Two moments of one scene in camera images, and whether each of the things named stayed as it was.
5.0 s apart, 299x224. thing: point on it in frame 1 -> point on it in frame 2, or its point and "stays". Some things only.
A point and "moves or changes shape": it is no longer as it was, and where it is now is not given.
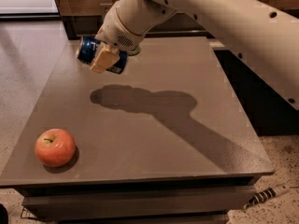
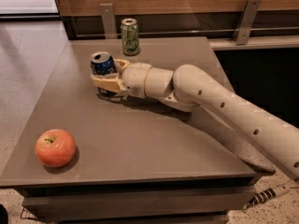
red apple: [55, 147] stays
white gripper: [116, 32] -> [135, 78]
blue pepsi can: [86, 52] moves or changes shape
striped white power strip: [266, 194] stays
